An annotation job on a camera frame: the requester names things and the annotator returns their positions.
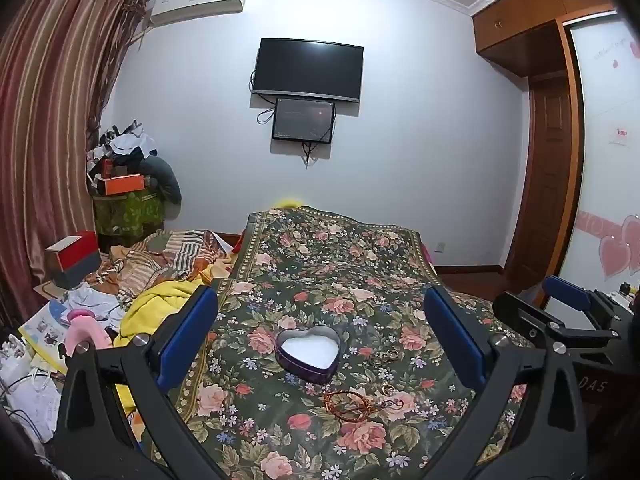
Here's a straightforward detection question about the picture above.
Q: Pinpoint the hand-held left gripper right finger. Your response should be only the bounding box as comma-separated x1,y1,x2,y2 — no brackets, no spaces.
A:
415,285,586,480

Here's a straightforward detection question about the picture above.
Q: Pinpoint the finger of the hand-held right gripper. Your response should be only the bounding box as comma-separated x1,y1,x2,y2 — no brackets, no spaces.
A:
542,275,633,331
492,290,618,367

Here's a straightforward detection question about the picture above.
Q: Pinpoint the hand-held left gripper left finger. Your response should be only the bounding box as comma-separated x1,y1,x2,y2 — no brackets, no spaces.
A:
52,285,236,480

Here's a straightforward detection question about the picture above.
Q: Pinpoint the brown beaded bracelet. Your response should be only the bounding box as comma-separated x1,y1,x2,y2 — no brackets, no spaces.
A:
372,396,407,418

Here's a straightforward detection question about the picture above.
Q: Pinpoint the purple heart-shaped tin box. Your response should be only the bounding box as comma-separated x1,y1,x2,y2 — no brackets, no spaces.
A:
275,325,342,386

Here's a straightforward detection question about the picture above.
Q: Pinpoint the red braided bracelet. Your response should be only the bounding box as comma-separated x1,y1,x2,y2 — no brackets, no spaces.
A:
322,390,375,423

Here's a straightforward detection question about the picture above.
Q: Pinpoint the yellow blanket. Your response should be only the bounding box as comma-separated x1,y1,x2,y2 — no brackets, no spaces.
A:
112,280,221,461

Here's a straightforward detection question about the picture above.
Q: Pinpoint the striped patchwork quilt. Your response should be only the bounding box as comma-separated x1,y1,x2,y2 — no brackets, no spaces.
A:
95,229,236,301

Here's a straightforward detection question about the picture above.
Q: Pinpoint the pink toy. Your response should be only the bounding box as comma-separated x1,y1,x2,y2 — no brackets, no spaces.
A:
66,309,113,356

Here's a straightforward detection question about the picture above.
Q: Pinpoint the white cloth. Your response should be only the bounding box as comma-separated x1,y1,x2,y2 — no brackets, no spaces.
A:
65,282,126,333

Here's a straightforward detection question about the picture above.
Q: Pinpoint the white sliding wardrobe door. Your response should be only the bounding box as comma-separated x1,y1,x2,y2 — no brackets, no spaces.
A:
542,7,640,321

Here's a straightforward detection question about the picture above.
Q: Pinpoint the brown wooden door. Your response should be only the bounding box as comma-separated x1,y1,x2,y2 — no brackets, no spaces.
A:
505,72,576,286

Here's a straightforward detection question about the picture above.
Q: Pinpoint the red and grey box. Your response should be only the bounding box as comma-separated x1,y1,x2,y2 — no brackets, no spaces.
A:
45,231,103,290

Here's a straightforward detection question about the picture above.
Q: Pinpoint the illustrated booklet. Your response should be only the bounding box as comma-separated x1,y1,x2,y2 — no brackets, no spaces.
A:
17,300,71,376

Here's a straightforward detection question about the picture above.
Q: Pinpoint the floral blanket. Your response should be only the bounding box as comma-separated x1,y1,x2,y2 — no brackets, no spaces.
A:
142,207,546,480

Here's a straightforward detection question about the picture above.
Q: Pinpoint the white plastic bag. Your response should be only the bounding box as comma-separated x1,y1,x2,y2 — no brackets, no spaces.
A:
0,360,63,443

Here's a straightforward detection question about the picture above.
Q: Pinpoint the dark grey jacket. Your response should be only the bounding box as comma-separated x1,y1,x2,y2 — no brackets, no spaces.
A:
137,155,182,221

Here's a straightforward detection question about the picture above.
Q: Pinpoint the orange box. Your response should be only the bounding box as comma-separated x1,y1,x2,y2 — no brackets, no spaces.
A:
97,175,147,196

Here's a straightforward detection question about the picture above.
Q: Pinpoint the pile of clothes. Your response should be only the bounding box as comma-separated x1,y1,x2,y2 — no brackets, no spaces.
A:
85,120,158,181

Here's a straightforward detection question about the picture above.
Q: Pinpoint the striped brown curtain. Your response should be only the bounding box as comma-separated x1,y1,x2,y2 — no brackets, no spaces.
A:
0,0,151,321

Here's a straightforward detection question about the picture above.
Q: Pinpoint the wooden wardrobe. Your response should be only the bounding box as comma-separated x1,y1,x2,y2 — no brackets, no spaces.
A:
471,0,626,291

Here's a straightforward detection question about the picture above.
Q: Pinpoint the white air conditioner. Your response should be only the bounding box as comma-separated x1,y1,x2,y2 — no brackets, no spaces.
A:
149,0,250,26

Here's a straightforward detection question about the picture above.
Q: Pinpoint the small black wall monitor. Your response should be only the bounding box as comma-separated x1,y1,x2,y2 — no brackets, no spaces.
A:
271,97,336,144

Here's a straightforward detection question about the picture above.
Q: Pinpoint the black wall television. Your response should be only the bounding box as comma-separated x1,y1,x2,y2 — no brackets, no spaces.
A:
251,37,364,104

